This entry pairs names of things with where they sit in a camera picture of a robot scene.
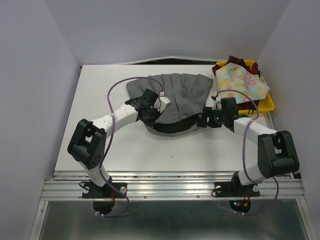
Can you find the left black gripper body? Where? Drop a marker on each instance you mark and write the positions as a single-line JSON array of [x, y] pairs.
[[152, 114]]

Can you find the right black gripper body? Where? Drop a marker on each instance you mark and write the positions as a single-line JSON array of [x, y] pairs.
[[216, 117]]

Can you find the grey pleated skirt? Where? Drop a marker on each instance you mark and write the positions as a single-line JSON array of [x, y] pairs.
[[188, 94]]

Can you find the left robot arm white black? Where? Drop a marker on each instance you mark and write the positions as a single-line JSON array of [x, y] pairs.
[[92, 139]]

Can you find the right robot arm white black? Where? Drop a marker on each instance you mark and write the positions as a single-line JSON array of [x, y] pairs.
[[276, 152]]

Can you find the pastel floral skirt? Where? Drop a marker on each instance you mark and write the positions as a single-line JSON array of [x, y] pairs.
[[234, 81]]

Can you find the yellow plastic tray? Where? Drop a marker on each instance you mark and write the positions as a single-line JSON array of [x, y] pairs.
[[264, 105]]

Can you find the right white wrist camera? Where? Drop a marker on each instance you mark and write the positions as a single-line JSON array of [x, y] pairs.
[[217, 105]]

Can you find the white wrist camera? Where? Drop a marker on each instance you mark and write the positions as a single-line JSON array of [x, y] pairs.
[[161, 103], [217, 105]]

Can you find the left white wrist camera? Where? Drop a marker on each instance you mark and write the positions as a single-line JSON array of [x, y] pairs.
[[161, 103]]

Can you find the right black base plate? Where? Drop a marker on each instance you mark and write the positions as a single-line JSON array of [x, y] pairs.
[[223, 189]]

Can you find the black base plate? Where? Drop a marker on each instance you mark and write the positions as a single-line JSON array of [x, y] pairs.
[[223, 189], [117, 188]]

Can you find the aluminium rail frame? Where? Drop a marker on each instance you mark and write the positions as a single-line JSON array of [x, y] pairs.
[[169, 184]]

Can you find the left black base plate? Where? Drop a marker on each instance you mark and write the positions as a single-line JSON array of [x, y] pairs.
[[117, 188]]

